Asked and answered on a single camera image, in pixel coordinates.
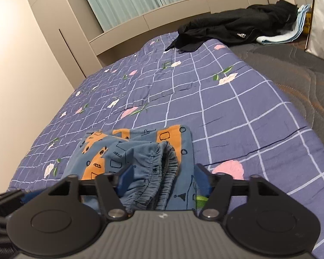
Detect blue pants with orange vehicles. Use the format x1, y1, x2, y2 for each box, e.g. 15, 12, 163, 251
62, 125, 197, 213

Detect purple checked floral quilt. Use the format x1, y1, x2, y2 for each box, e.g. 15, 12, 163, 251
8, 33, 324, 258

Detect black clothing pile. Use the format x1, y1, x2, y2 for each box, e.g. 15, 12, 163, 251
167, 0, 298, 53

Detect light blue folded towels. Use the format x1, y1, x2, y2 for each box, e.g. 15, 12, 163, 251
256, 4, 311, 45

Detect beige wardrobe and window unit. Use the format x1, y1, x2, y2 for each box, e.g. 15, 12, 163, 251
28, 0, 312, 88

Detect yellow package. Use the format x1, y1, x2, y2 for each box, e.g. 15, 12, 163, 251
303, 11, 312, 35

